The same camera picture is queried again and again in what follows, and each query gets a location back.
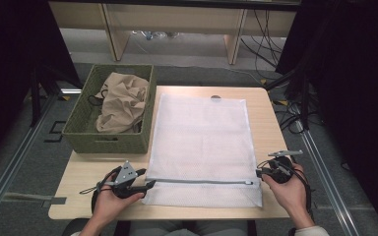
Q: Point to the black metal stand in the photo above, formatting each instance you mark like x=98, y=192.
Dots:
x=35, y=98
x=303, y=98

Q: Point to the white mesh laundry bag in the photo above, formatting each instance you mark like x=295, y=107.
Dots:
x=203, y=141

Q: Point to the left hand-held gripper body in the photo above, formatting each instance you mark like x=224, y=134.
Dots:
x=124, y=175

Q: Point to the person's right hand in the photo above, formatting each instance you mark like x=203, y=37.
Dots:
x=292, y=196

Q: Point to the person's legs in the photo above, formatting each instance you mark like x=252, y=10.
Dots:
x=183, y=229

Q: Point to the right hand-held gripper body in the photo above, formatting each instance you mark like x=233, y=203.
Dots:
x=282, y=170

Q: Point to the beige garment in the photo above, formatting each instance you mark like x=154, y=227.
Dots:
x=123, y=101

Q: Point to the metal floor rail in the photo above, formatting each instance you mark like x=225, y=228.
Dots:
x=325, y=177
x=10, y=170

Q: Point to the green woven basket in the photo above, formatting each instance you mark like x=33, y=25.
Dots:
x=78, y=134

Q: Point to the black curtain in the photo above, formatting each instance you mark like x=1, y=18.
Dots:
x=357, y=82
x=6, y=65

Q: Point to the person's left hand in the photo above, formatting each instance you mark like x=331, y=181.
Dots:
x=108, y=206

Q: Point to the clear plastic bottles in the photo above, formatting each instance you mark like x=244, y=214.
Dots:
x=157, y=34

